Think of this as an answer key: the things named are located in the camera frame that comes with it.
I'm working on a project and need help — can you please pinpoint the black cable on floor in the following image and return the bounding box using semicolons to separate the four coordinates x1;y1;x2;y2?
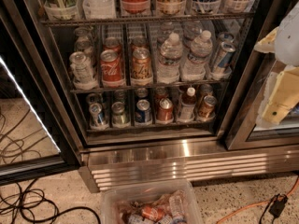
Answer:
0;178;102;224

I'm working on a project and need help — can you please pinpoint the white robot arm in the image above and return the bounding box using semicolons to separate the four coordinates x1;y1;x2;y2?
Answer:
254;2;299;128

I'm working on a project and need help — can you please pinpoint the clear plastic bin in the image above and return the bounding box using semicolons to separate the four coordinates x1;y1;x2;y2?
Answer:
101;180;204;224

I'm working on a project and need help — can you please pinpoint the silver can middle shelf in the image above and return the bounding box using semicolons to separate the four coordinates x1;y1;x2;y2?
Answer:
69;51;95;84

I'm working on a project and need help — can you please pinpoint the blue silver slim can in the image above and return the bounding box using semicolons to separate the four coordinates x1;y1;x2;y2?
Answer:
212;41;235;74

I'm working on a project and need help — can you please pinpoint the blue pepsi can bottom shelf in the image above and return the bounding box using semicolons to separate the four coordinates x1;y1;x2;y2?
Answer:
135;99;152;123

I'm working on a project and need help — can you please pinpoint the red can bottom shelf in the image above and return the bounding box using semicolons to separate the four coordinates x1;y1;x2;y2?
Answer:
157;98;173;121

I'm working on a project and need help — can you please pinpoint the gold can middle shelf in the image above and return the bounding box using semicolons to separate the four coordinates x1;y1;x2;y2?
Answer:
132;48;152;80

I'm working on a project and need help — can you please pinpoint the red coca-cola can middle shelf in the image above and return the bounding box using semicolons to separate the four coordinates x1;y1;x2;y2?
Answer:
100;49;122;82

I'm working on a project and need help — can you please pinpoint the fridge bottom grille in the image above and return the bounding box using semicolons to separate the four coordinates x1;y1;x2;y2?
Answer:
78;144;299;192

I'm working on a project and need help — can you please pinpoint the open fridge door left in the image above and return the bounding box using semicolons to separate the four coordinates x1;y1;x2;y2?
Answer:
0;14;78;186

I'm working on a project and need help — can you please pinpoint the red can in bin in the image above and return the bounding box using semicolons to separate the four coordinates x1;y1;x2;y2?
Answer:
141;205;164;222

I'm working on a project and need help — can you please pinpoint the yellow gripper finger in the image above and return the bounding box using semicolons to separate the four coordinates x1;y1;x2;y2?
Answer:
262;66;299;125
254;27;278;53

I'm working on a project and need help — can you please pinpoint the water bottle middle right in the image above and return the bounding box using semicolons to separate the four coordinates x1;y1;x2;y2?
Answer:
181;30;213;81

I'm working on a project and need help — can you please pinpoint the water bottle middle left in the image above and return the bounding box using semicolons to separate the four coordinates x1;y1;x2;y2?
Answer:
158;33;183;83

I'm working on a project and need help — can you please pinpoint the fridge glass door right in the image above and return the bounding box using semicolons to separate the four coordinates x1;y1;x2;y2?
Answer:
225;2;299;150

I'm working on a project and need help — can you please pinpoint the orange extension cable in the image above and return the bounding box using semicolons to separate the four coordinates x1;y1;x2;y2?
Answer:
215;176;299;224

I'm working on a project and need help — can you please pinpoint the blue white can bottom shelf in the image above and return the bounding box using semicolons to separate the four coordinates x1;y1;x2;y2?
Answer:
89;103;107;127

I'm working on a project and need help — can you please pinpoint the orange can behind bottom shelf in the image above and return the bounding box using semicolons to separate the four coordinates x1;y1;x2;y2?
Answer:
197;84;213;105

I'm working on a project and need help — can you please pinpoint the black power plug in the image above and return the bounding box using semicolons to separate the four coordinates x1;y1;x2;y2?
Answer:
269;195;288;218

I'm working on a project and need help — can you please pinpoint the green can bottom shelf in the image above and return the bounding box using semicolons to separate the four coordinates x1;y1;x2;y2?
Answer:
111;102;128;125

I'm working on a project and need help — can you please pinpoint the orange can front bottom shelf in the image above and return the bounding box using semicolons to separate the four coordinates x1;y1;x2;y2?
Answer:
197;95;217;118

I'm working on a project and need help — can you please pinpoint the brown bottle white cap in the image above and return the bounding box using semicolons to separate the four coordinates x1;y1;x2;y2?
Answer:
178;87;196;119

